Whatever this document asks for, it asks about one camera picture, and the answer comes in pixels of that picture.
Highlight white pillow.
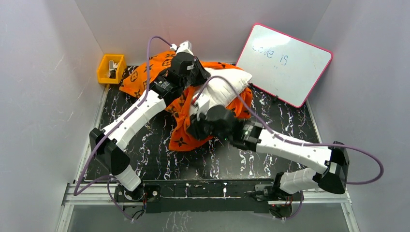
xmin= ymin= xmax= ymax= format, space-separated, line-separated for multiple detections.
xmin=202 ymin=68 xmax=252 ymax=107

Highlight orange patterned pillowcase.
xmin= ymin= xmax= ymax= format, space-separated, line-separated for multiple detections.
xmin=119 ymin=61 xmax=253 ymax=151

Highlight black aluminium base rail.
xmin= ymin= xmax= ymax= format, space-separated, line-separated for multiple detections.
xmin=58 ymin=174 xmax=361 ymax=232

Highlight white clips in bin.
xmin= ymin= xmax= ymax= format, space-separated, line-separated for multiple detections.
xmin=108 ymin=60 xmax=118 ymax=79

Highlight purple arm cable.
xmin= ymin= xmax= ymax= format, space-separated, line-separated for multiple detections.
xmin=192 ymin=75 xmax=384 ymax=186
xmin=73 ymin=36 xmax=175 ymax=221

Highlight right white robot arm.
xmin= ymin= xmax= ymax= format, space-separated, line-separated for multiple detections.
xmin=187 ymin=105 xmax=350 ymax=200

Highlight yellow plastic bin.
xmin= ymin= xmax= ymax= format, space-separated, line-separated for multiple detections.
xmin=96 ymin=54 xmax=127 ymax=85

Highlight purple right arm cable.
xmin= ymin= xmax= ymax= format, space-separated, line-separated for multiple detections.
xmin=192 ymin=75 xmax=384 ymax=186

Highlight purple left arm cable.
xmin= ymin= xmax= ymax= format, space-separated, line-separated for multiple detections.
xmin=73 ymin=36 xmax=175 ymax=221

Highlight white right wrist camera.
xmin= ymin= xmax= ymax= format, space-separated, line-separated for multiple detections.
xmin=189 ymin=94 xmax=210 ymax=116

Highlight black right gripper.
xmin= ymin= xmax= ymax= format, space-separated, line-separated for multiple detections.
xmin=185 ymin=108 xmax=231 ymax=142

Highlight pink framed whiteboard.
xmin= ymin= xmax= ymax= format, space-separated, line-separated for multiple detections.
xmin=236 ymin=24 xmax=333 ymax=108

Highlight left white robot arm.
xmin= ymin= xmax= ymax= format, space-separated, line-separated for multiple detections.
xmin=89 ymin=52 xmax=210 ymax=201

